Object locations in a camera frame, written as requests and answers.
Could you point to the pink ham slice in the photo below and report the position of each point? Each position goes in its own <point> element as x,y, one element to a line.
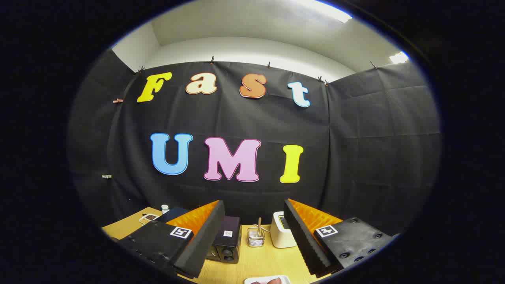
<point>255,283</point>

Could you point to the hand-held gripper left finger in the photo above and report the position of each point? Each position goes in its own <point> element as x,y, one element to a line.
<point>205,236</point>

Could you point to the white square plate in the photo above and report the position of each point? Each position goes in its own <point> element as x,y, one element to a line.
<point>248,281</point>

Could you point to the white compartment dish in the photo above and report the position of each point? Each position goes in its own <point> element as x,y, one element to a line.
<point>149,217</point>

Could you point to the black toaster oven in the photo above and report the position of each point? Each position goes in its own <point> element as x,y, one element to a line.
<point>227,241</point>

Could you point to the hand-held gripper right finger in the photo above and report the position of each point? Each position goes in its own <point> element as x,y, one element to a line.
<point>302,236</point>

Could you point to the ceiling light panel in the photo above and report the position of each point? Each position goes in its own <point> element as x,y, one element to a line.
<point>331,14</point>
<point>398,58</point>

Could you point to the row of dark cloth clips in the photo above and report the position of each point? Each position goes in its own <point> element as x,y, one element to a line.
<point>212,60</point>

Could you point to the black backdrop cloth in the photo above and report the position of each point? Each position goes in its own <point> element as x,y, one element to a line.
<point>355,138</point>

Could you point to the white bread toaster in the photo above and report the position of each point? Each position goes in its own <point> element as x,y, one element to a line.
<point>280,236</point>

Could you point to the small white bottle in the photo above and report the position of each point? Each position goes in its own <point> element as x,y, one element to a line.
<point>165,208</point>

